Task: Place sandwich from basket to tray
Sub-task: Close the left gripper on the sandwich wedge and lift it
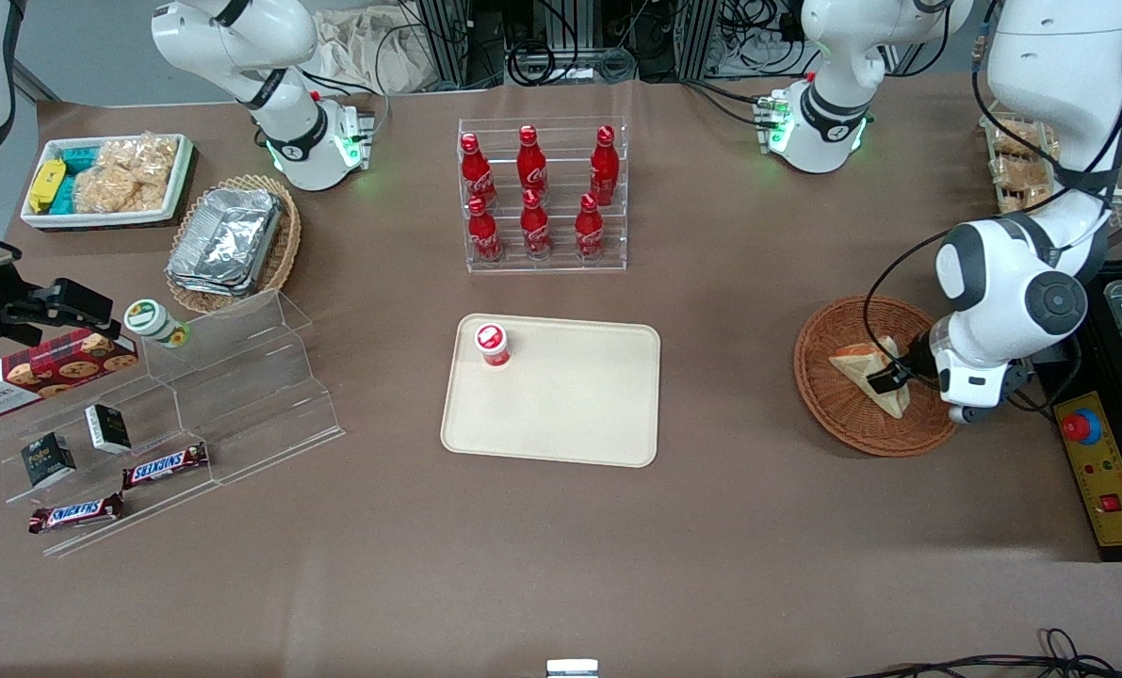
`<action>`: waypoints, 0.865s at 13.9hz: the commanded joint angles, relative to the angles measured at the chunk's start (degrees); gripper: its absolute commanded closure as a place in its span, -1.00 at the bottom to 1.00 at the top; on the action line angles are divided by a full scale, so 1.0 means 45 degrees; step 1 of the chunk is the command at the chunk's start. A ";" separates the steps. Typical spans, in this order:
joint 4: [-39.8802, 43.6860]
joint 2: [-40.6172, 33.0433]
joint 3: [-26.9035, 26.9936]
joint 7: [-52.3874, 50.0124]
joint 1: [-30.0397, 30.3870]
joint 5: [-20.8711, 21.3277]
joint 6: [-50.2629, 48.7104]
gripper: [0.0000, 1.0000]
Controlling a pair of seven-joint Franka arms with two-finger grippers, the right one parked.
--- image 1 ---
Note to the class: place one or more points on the round brown wicker basket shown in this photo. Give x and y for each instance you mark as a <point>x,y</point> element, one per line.
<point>843,414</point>

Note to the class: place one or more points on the yellow snack pack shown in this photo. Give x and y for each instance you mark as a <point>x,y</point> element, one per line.
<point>47,184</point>

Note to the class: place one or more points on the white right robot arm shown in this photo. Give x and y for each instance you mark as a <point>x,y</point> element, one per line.
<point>287,122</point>

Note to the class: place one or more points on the beige plastic tray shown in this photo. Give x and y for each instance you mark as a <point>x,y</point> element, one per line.
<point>560,405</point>

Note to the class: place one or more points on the red emergency stop button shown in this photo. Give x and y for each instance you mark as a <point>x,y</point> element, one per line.
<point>1081,427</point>

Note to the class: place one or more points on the red cookie box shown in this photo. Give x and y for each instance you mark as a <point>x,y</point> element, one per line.
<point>42,372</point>

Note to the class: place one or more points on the clear acrylic bottle rack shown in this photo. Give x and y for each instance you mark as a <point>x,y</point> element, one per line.
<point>560,202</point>

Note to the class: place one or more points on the red cola bottle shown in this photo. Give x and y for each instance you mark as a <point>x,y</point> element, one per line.
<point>531,165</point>
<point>589,231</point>
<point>475,171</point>
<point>604,168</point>
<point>535,228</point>
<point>483,234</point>

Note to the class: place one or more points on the oval light wicker basket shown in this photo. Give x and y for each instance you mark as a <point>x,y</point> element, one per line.
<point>283,250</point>

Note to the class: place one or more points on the teal snack pack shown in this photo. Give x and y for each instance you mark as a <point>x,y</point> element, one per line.
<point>80,156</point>
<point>64,196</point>

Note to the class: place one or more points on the triangular sandwich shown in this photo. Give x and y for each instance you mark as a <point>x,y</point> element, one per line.
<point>864,370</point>

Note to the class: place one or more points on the stack of foil containers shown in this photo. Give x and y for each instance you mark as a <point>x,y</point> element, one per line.
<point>226,240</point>

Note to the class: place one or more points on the red lidded small cup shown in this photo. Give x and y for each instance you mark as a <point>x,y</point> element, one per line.
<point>492,344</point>

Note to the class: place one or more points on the white rectangular snack bin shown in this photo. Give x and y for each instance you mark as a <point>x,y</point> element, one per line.
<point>99,218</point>

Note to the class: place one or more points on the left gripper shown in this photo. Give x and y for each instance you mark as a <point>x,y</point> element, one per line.
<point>916,362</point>

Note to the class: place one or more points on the beige cloth bag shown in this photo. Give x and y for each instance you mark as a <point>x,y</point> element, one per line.
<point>372,52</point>

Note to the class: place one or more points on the clear bag of rice crackers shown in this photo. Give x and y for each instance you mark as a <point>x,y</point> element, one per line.
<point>108,191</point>
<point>141,155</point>

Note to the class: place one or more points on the yellow control panel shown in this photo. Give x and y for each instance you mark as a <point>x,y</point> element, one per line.
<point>1112,480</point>

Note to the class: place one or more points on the bagged pastry snack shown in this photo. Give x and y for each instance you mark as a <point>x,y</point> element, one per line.
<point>1027,198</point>
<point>1024,139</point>
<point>1017,172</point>

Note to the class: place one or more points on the small black white box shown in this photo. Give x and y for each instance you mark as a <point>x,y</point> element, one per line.
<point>108,428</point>

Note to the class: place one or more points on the aluminium frame post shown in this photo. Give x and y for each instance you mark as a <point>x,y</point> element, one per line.
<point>447,42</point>
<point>697,38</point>

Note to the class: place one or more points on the green lidded white cup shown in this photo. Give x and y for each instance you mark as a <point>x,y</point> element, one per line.
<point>151,318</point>

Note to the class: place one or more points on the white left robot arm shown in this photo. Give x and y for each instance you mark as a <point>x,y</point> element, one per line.
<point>1013,273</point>

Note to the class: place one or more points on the black appliance housing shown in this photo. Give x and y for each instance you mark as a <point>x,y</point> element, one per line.
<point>1093,363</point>

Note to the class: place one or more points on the clear acrylic stepped shelf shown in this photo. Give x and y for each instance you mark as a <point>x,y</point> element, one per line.
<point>240,395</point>

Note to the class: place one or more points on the brown snickers bar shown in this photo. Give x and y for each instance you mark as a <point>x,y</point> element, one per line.
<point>75,513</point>
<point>165,465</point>

